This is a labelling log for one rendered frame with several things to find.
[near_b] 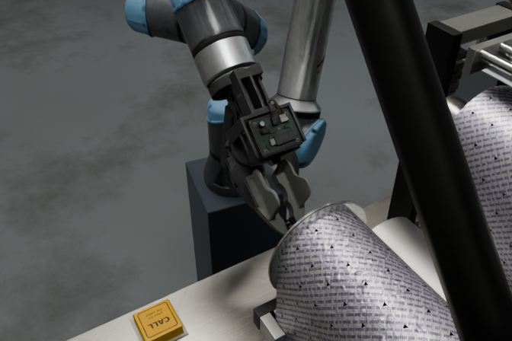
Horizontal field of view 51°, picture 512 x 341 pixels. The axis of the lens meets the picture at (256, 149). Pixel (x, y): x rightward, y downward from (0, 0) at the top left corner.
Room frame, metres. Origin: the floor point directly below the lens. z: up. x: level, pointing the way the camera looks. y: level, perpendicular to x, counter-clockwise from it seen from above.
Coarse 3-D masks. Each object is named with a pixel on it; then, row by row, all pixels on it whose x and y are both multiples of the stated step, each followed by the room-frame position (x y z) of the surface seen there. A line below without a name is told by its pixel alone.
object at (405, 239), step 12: (384, 228) 0.51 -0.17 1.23; (396, 228) 0.51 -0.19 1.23; (408, 228) 0.51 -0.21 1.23; (384, 240) 0.49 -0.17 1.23; (396, 240) 0.49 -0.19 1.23; (408, 240) 0.48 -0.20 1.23; (420, 240) 0.49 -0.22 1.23; (396, 252) 0.47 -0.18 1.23; (408, 252) 0.46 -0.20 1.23; (420, 252) 0.46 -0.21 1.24; (408, 264) 0.45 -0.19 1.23; (420, 264) 0.44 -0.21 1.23; (432, 264) 0.44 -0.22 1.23; (432, 276) 0.43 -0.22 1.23
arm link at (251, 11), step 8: (248, 8) 0.74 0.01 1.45; (248, 16) 0.71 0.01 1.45; (256, 16) 0.75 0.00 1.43; (248, 24) 0.70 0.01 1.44; (256, 24) 0.73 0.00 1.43; (264, 24) 0.76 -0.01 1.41; (248, 32) 0.70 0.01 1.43; (256, 32) 0.72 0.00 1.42; (264, 32) 0.76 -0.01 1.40; (184, 40) 0.75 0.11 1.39; (248, 40) 0.71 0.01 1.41; (256, 40) 0.73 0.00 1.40; (264, 40) 0.76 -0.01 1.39; (256, 48) 0.74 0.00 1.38
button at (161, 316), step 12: (168, 300) 0.62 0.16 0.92; (144, 312) 0.59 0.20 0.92; (156, 312) 0.59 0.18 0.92; (168, 312) 0.59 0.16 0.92; (144, 324) 0.57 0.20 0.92; (156, 324) 0.57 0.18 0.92; (168, 324) 0.57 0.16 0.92; (180, 324) 0.57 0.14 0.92; (144, 336) 0.54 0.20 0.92; (156, 336) 0.54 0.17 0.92; (168, 336) 0.55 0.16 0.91
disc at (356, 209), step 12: (336, 204) 0.46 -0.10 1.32; (348, 204) 0.47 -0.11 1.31; (312, 216) 0.44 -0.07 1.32; (360, 216) 0.48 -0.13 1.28; (300, 228) 0.44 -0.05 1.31; (288, 240) 0.43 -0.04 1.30; (276, 252) 0.42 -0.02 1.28; (276, 264) 0.42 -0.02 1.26; (276, 276) 0.42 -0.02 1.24; (276, 288) 0.42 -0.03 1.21
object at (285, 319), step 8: (280, 304) 0.41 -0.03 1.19; (280, 312) 0.41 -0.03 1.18; (288, 312) 0.40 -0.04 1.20; (280, 320) 0.41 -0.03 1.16; (288, 320) 0.40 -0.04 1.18; (296, 320) 0.38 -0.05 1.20; (288, 328) 0.40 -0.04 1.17; (296, 328) 0.38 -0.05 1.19; (288, 336) 0.40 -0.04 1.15; (296, 336) 0.38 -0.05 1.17; (304, 336) 0.37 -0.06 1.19
